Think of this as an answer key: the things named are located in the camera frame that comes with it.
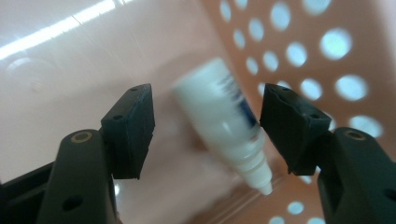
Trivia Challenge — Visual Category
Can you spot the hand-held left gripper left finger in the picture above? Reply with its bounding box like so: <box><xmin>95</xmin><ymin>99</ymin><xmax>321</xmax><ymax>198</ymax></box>
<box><xmin>36</xmin><ymin>82</ymin><xmax>156</xmax><ymax>224</ymax></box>

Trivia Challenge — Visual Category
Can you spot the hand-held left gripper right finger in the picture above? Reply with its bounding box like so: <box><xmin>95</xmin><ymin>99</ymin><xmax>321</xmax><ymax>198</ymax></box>
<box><xmin>259</xmin><ymin>83</ymin><xmax>396</xmax><ymax>224</ymax></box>

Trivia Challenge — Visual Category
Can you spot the small white dropper bottle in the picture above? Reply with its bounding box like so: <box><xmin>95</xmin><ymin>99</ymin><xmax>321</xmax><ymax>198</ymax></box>
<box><xmin>171</xmin><ymin>57</ymin><xmax>274</xmax><ymax>197</ymax></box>

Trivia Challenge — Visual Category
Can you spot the pink perforated plastic basket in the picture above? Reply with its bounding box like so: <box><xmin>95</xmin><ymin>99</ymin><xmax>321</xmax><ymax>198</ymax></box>
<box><xmin>0</xmin><ymin>0</ymin><xmax>396</xmax><ymax>224</ymax></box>

